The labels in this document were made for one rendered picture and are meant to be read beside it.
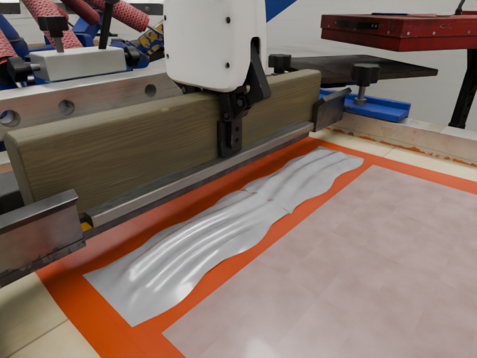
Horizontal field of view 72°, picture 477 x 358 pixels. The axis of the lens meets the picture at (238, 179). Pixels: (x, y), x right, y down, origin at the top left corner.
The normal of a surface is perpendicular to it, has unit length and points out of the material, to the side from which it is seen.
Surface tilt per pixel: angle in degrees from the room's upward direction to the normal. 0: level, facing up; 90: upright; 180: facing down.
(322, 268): 0
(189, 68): 88
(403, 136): 90
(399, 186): 0
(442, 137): 90
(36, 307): 0
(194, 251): 28
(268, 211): 33
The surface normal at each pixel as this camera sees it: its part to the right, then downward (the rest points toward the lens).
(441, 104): -0.67, 0.35
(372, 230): 0.00, -0.88
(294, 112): 0.74, 0.31
